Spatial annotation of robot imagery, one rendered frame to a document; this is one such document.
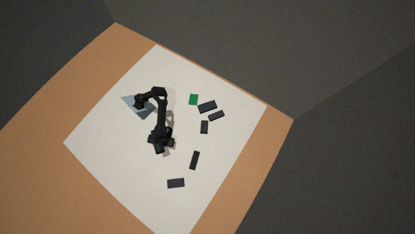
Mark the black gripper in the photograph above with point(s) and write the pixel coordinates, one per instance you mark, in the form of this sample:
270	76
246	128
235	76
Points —
169	141

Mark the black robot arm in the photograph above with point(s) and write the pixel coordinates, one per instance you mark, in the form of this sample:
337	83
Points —
159	134

